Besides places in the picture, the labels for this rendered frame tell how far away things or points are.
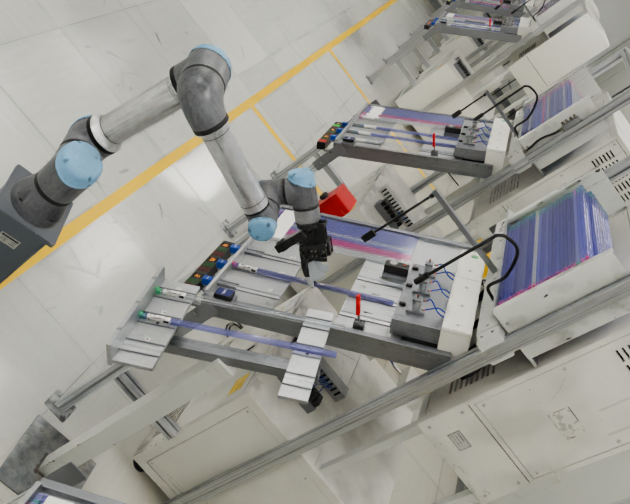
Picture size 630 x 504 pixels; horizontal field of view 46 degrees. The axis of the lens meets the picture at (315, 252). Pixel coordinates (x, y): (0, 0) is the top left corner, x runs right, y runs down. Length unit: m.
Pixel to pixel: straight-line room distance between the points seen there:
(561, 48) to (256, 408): 4.79
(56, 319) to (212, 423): 0.72
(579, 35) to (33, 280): 4.84
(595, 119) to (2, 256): 2.25
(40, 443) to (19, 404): 0.14
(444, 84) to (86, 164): 4.88
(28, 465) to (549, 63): 5.17
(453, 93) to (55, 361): 4.68
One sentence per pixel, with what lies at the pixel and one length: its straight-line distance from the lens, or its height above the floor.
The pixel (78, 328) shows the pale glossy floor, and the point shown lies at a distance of 2.80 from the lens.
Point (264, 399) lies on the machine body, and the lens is 2.30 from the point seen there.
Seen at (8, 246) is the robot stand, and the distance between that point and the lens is 2.20.
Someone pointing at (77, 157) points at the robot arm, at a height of 0.78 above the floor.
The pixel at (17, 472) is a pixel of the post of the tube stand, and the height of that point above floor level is 0.01.
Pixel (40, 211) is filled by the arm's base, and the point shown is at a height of 0.60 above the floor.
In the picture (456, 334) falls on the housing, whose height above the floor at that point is 1.26.
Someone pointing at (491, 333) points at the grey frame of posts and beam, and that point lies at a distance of 1.92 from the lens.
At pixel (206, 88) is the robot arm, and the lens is 1.83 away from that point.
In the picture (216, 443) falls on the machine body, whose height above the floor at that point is 0.39.
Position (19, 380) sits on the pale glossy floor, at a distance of 2.58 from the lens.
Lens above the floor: 2.02
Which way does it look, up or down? 28 degrees down
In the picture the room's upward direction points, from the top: 57 degrees clockwise
